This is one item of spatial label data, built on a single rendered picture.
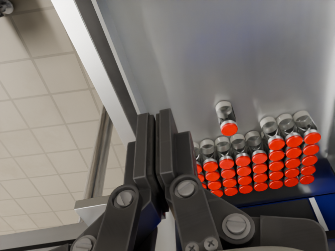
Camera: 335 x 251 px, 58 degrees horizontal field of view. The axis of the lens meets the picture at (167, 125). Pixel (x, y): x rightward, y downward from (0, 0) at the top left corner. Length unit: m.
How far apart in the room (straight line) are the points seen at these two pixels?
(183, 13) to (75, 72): 1.17
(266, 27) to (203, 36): 0.07
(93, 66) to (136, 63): 0.05
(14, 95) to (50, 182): 0.70
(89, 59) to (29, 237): 0.51
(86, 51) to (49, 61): 1.11
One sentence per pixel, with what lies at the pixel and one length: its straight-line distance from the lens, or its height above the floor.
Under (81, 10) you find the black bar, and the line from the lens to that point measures 0.33.
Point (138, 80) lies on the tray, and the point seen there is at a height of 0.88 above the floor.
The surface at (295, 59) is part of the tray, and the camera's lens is 0.40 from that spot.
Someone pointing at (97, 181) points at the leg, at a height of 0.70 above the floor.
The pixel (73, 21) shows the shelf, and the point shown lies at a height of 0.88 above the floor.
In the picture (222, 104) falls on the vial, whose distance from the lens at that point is 0.40.
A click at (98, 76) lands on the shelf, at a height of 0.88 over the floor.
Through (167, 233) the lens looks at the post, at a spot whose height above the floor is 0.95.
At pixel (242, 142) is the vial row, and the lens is 0.44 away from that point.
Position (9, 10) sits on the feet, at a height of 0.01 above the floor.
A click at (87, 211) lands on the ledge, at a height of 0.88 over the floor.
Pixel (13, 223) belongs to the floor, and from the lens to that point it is 2.66.
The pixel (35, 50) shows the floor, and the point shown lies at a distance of 1.47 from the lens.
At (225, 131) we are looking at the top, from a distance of 0.38.
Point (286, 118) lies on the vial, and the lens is 0.44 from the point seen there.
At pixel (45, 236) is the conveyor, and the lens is 0.77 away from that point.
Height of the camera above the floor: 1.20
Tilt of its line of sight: 47 degrees down
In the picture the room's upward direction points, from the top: 178 degrees clockwise
